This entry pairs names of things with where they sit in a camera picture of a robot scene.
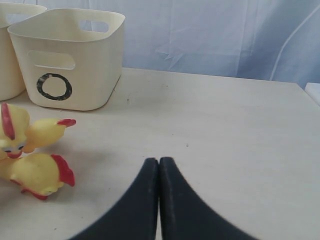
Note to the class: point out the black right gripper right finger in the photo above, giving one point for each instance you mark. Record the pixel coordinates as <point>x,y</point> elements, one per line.
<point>184,215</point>

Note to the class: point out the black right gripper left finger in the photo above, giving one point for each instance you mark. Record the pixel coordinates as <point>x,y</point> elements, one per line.
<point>135,214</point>

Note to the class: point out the yellow rubber chicken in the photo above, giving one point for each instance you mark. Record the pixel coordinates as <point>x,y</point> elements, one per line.
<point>39,174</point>
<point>45,132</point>
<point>14,123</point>

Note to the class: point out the cream bin marked O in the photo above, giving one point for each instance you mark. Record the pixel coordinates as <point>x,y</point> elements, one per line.
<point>70,58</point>

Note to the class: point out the cream bin marked X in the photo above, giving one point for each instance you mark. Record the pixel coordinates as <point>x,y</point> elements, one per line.
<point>11,80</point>

